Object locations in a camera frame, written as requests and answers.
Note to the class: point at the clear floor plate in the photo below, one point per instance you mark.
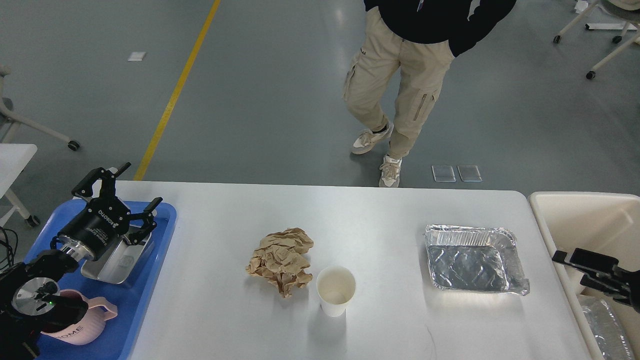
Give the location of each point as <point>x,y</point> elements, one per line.
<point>443,173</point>
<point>469,173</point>

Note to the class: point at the square steel tray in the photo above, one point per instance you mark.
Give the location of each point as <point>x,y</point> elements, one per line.
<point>122,263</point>

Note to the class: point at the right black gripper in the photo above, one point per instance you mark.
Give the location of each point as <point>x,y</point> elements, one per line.
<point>591,262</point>

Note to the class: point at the foil tray inside bin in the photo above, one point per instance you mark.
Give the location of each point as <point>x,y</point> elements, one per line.
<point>606,328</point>

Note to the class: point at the pink ribbed mug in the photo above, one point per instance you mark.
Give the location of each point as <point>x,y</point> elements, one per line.
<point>92,324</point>

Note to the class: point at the beige plastic bin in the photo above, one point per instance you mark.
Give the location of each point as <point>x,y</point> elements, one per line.
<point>604,223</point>

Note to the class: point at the person in black top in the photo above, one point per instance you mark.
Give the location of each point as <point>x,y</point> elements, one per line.
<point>396,77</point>

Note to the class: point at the aluminium foil tray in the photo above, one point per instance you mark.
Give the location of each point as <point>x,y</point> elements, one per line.
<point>474,259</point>

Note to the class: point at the white paper on floor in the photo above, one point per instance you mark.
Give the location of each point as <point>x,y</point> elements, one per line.
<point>136,56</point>

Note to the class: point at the office chair base left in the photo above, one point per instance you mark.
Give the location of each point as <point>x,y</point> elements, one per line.
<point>14,121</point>

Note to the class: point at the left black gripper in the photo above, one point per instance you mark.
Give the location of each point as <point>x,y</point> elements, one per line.
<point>97,227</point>

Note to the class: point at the white side table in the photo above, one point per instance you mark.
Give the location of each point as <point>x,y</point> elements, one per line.
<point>14,157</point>

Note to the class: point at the blue plastic tray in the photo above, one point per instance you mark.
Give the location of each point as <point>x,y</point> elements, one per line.
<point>120,333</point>

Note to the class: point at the crumpled brown paper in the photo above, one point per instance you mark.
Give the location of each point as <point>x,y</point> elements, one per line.
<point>280,260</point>

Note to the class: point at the clear floor plate right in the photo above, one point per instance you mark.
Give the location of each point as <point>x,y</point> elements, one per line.
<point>469,173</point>

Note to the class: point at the white paper cup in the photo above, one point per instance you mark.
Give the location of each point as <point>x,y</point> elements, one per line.
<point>336,286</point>

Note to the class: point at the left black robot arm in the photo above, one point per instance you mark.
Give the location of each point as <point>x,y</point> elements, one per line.
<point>31,300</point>

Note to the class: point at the clear floor plate left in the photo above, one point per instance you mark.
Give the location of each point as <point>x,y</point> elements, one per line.
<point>443,173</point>

